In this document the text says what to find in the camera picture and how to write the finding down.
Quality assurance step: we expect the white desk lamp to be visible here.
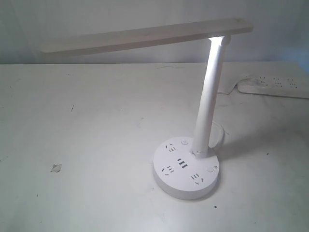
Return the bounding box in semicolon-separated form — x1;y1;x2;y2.
41;17;253;200

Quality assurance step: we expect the white power strip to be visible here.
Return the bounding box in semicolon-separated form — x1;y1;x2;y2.
237;75;309;99

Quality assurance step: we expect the white lamp power cable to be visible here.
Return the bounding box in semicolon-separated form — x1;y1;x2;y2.
209;76;261;151

